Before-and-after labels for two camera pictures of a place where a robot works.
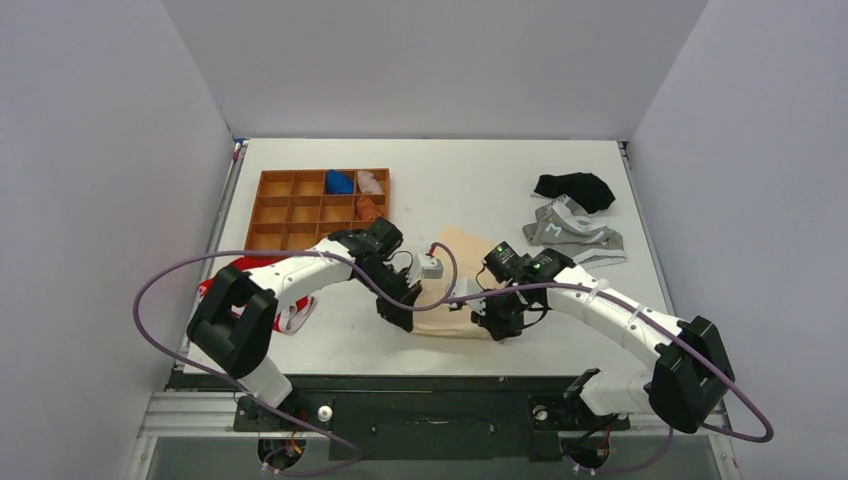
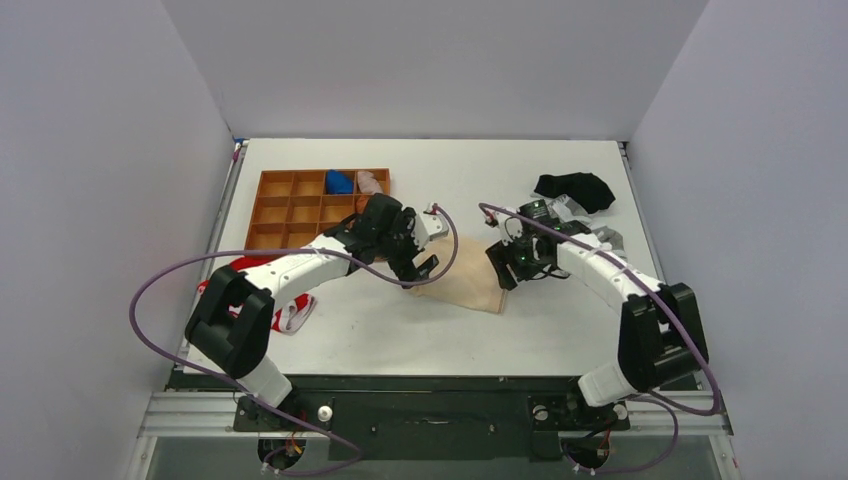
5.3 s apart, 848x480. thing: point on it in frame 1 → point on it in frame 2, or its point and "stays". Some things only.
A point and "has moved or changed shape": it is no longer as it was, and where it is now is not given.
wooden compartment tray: (293, 209) stays
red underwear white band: (290, 316) stays
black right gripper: (499, 316) → (515, 263)
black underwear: (583, 188) stays
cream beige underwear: (463, 255) has moved or changed shape
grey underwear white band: (566, 225) stays
